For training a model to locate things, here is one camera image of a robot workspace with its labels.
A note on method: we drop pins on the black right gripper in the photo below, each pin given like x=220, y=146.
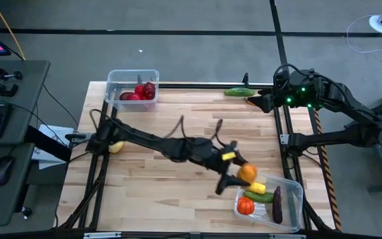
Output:
x=274, y=98

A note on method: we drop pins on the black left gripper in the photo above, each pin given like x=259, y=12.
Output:
x=211, y=156

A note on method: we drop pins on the orange fruit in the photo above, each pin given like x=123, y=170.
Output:
x=248, y=172

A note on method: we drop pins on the green cucumber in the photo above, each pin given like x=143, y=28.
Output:
x=239, y=92
x=260, y=197

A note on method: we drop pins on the yellow corn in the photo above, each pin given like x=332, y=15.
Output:
x=257, y=188

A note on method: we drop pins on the orange bell pepper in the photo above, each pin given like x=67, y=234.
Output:
x=245, y=206

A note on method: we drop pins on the purple eggplant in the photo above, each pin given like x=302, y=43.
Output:
x=277, y=204

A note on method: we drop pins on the dark red bell pepper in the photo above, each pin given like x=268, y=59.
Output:
x=149, y=90

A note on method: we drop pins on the yellow potato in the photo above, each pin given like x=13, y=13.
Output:
x=116, y=147

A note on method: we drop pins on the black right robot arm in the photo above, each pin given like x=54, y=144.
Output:
x=330, y=137

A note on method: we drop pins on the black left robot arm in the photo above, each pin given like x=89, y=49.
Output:
x=151, y=142

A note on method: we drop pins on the yellow tag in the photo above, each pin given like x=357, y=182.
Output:
x=228, y=155

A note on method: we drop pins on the clear plastic bin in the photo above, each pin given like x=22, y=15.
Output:
x=118, y=79
x=293, y=206

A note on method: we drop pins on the yellow black hazard strip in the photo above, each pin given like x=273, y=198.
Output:
x=331, y=192

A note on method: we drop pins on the white paper sheets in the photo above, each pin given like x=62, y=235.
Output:
x=55, y=132

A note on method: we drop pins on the black desk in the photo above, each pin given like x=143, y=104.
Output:
x=28, y=86

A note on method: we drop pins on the black computer mouse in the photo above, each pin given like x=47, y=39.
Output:
x=3, y=169

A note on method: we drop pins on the black metal table frame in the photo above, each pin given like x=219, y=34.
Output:
x=194, y=86

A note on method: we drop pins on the silver metal bracket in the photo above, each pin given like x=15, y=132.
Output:
x=287, y=236
x=101, y=235

